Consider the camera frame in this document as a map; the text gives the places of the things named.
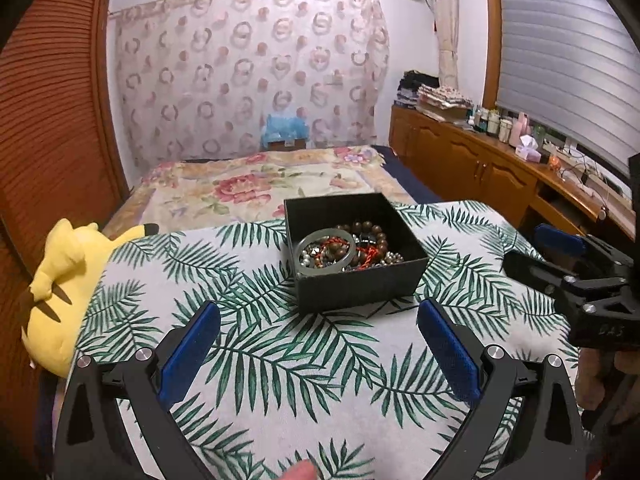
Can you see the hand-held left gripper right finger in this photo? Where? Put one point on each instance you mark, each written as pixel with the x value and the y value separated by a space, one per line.
pixel 450 355

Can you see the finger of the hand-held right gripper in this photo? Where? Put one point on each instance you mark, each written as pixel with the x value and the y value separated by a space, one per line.
pixel 560 240
pixel 535 270

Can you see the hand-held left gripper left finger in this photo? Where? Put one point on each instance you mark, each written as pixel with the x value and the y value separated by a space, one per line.
pixel 192 350

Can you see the black jewelry box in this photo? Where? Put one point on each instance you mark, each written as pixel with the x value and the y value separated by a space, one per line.
pixel 360 285

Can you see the pale green jade bangle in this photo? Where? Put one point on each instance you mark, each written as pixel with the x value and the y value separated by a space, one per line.
pixel 302 265

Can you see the person's right hand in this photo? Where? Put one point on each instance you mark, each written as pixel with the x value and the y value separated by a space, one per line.
pixel 592 377

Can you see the person's left hand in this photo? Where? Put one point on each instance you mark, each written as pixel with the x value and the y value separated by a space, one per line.
pixel 300 471

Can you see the green leaf print tablecloth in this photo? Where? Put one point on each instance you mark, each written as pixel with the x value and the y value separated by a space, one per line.
pixel 280 360

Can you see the pink tissue box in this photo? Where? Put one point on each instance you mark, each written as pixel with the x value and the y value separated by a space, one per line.
pixel 527 150

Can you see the wooden cabinet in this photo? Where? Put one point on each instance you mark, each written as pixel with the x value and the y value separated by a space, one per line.
pixel 460 160

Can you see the yellow plush toy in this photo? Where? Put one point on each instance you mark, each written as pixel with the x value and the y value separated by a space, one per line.
pixel 65 310

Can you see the group of small bottles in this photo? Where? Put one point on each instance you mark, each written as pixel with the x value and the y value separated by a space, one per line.
pixel 492 122

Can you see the floral bed blanket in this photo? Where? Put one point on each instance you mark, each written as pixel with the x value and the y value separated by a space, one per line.
pixel 240 185

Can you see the stack of folded clothes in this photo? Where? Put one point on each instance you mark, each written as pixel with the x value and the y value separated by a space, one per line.
pixel 435 97

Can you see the grey window blind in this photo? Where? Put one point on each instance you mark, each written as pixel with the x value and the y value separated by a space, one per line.
pixel 560 45

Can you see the blue bag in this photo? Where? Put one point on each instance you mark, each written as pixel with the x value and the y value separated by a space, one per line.
pixel 285 127

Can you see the hanging lace cloth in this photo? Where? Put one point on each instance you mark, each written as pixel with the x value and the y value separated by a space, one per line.
pixel 447 20

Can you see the wooden slatted wardrobe door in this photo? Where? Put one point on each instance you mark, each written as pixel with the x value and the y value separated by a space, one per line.
pixel 50 135

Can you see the wooden window frame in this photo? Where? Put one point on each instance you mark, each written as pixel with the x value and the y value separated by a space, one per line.
pixel 492 35

